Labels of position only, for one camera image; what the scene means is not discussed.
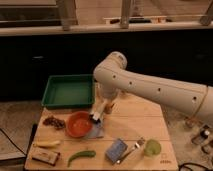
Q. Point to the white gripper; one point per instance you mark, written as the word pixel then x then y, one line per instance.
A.
pixel 106 99

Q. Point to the white black dish brush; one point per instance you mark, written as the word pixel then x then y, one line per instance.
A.
pixel 96 115

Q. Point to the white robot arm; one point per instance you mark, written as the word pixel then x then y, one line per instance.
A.
pixel 190 98

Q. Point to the red bowl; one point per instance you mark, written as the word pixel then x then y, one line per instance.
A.
pixel 78 124

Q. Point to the grey blue cloth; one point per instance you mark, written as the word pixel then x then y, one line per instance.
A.
pixel 96 131

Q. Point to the green plastic tray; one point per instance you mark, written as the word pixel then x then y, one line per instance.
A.
pixel 69 91

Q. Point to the bunch of dark grapes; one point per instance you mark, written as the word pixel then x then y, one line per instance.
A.
pixel 55 122

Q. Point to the silver fork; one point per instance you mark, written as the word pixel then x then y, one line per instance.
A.
pixel 137 145

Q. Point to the blue sponge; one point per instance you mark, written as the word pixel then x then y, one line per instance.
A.
pixel 115 151

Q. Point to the green chili pepper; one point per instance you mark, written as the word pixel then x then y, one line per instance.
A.
pixel 86 153

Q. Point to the green cup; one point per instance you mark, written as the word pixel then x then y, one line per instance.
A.
pixel 152 148

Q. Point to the yellow banana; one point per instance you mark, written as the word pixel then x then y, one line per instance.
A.
pixel 47 144

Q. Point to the brown rectangular box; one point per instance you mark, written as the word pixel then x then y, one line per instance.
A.
pixel 45 156

